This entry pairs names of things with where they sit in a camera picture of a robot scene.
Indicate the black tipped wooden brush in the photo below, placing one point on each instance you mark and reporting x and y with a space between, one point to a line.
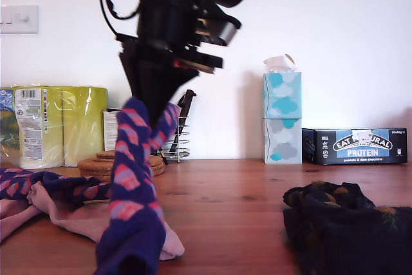
164 159

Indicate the grey cloud tissue box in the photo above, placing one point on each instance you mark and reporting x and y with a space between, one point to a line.
283 143

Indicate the white wall switch plate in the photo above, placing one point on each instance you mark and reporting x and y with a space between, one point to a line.
19 20

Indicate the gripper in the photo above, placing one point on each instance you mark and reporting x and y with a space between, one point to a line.
167 14

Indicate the navy sock with brown dots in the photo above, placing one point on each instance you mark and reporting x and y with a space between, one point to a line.
322 191
338 242

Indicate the small white carton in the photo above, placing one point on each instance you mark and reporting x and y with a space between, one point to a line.
109 133

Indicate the plain pink ribbed sock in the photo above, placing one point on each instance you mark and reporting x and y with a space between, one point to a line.
13 220
74 220

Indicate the purple sock with pink squares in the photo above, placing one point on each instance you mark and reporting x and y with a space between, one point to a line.
64 188
128 172

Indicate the blue cloud tissue box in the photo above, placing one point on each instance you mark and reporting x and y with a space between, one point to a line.
283 94

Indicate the square cork coaster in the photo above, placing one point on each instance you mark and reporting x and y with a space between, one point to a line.
109 152
103 157

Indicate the white tissue sheet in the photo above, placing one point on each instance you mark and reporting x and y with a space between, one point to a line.
277 62

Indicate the round cork trivet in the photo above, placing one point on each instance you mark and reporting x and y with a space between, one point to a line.
93 176
157 170
87 164

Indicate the black protein bar box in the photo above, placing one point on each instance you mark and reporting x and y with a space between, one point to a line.
354 152

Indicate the yellow paper towel pack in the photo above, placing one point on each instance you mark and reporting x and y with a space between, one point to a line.
80 120

